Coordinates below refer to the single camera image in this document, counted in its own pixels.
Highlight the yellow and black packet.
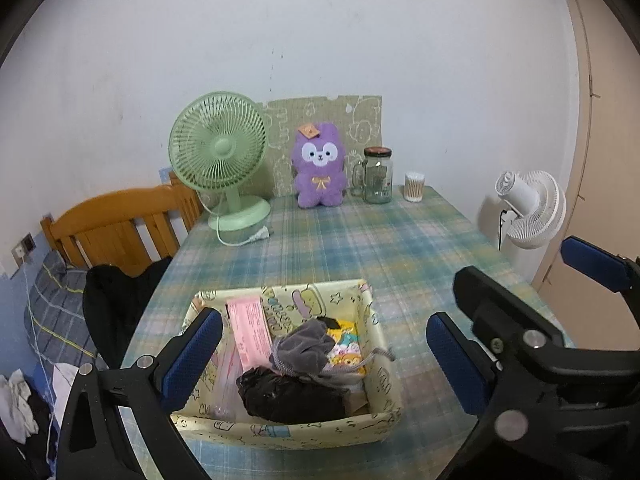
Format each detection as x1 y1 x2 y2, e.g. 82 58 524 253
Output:
320 316 366 376

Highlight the green printed cardboard panel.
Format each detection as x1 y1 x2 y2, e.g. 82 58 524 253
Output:
260 94 383 198

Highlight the green desk fan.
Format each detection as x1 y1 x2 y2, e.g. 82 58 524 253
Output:
168 91 272 233

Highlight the beige door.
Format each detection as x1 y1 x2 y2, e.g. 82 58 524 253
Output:
530 0 640 301

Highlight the glass jar mug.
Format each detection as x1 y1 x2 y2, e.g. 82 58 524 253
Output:
350 146 394 205

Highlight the black clothing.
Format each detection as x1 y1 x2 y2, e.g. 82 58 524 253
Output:
82 257 173 368

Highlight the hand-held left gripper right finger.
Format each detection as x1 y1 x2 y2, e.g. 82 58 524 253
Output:
426 311 502 480

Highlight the white standing fan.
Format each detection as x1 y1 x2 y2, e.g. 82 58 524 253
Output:
477 170 567 250

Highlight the black plastic bag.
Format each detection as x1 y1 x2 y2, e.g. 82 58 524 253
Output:
236 366 353 423

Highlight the pink packet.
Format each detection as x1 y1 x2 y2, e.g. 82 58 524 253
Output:
225 297 275 371

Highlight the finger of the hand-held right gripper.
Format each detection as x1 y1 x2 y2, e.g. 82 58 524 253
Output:
560 235 640 306
452 266 640 443

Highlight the wall socket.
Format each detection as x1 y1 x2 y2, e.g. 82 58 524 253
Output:
12 232 36 266

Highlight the yellow printed storage box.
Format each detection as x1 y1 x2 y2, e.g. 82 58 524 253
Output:
170 280 403 445

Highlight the green fan power cord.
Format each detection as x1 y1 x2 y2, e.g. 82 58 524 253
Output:
215 205 271 247

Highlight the plaid blanket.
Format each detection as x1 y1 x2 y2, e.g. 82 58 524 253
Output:
22 250 108 376

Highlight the cotton swab container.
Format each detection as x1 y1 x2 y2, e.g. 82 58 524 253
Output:
404 171 426 203

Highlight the clear plastic sleeve pack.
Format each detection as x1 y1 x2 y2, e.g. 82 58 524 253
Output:
210 345 251 421

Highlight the white crumpled cloth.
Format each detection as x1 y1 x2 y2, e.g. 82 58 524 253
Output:
0 367 41 443

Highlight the grey cloth pouch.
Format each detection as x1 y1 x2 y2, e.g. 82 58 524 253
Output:
270 320 396 386

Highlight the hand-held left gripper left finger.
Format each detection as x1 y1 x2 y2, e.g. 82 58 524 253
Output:
59 307 223 480

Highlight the purple plush toy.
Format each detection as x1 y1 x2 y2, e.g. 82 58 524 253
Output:
291 121 347 209

